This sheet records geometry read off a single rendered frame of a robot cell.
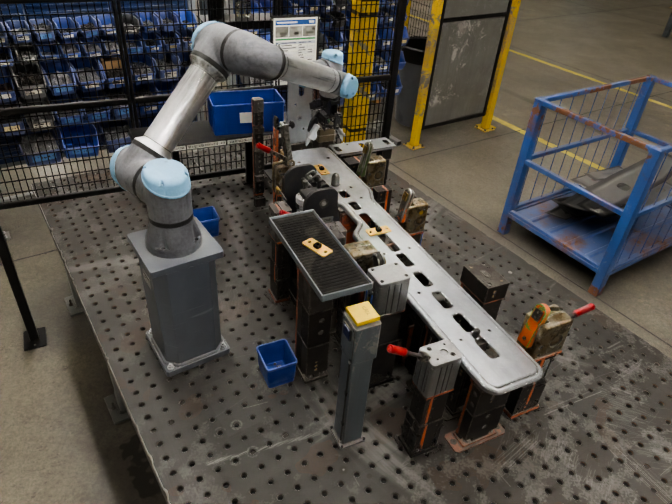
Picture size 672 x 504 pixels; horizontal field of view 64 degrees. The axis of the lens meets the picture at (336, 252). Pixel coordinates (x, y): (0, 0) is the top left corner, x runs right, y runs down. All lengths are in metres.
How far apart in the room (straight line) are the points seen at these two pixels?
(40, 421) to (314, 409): 1.40
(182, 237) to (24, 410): 1.46
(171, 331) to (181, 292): 0.14
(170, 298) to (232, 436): 0.41
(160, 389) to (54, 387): 1.14
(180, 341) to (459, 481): 0.87
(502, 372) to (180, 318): 0.89
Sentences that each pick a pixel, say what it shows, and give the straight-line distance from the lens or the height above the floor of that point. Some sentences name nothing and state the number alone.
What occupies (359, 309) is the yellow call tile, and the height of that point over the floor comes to 1.16.
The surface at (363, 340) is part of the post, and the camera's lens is 1.27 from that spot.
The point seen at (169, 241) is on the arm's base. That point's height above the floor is 1.15.
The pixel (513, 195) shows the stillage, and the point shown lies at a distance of 3.74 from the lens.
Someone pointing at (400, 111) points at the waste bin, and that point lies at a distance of 5.34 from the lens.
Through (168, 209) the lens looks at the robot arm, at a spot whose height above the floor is 1.24.
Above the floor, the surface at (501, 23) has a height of 0.97.
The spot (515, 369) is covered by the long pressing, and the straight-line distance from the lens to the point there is 1.45.
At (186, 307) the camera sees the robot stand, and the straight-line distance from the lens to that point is 1.61.
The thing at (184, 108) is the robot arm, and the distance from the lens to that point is 1.58.
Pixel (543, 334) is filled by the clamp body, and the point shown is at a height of 1.04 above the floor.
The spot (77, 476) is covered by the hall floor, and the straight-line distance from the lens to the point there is 2.48.
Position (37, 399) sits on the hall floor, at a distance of 2.79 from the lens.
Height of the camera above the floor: 1.99
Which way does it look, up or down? 36 degrees down
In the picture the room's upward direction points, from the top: 5 degrees clockwise
